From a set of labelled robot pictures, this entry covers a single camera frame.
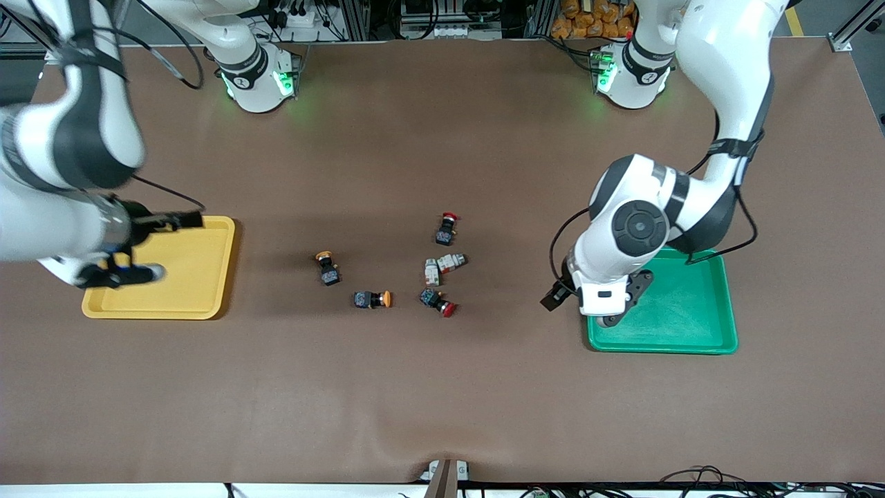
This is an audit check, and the yellow plastic tray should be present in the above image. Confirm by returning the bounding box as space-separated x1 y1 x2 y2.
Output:
82 216 237 320

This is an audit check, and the red-capped black push button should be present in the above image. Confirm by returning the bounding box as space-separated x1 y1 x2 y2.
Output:
435 212 462 247
419 288 457 319

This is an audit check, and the green plastic tray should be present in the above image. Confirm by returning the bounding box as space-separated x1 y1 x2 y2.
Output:
586 247 739 355

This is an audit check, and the brown table mat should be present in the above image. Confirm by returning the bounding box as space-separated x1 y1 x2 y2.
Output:
0 38 885 485

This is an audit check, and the white power strip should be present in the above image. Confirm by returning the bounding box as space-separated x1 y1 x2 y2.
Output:
273 6 327 32

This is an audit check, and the pile of orange items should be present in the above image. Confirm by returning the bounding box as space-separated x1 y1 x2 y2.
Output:
551 0 635 40

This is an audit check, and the electronics control box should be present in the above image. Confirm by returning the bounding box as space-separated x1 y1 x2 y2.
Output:
398 0 504 41

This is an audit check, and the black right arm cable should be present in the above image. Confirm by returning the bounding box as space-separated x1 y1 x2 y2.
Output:
121 0 207 212

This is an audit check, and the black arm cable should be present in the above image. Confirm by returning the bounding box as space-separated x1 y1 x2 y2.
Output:
550 104 761 291
121 0 207 212

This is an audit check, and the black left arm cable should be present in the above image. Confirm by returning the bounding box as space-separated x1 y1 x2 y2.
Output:
550 104 761 291

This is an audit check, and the black cable bundle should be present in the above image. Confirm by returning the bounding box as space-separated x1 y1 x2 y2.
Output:
657 465 885 498

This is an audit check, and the aluminium frame profile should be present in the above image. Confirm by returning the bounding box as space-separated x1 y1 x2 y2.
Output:
828 0 885 53

